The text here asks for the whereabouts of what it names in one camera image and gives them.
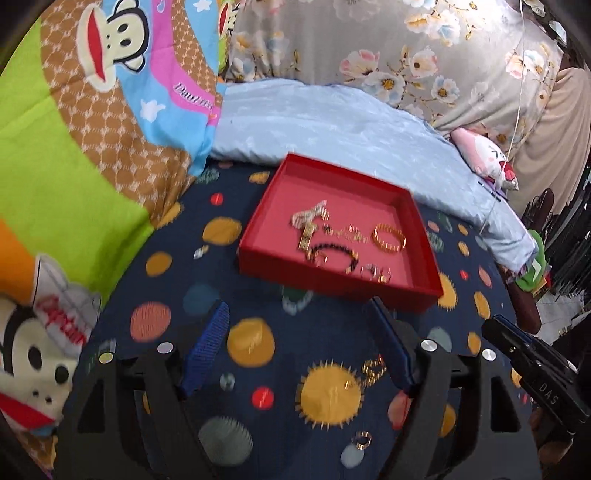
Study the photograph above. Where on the gold wrist watch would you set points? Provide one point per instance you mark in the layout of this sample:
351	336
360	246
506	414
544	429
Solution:
305	240

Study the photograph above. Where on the navy planet print bedsheet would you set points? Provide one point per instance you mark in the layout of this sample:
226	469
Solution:
277	295

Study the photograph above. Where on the dark metal frame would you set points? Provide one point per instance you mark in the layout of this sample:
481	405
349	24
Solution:
549	207

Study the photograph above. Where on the gold bangle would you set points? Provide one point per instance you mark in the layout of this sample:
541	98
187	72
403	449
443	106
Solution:
373	368
376	240

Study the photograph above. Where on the colourful monkey print quilt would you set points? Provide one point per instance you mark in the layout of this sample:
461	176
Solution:
69	138

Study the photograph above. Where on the beige cloth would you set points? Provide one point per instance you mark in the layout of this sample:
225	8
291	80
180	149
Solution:
563	138

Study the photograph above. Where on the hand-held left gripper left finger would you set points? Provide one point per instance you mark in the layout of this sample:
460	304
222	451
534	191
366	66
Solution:
207	346

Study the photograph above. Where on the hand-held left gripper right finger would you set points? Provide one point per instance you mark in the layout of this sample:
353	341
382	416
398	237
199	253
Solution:
390	341

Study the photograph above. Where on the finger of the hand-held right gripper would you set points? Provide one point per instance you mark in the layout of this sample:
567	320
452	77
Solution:
508	339

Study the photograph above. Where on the pink cartoon pillow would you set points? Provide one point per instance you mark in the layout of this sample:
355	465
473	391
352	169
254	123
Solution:
485	154

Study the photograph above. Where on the maroon cloth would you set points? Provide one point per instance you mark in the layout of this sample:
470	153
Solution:
526	309

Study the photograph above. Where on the green cloth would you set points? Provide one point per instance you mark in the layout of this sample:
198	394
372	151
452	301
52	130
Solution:
531	272

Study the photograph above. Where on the grey floral pillow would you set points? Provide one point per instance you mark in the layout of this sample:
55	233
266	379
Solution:
323	37

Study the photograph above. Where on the red cardboard box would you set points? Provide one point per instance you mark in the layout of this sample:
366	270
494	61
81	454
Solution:
415	277

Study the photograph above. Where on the light blue blanket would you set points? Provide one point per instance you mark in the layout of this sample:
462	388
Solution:
323	120

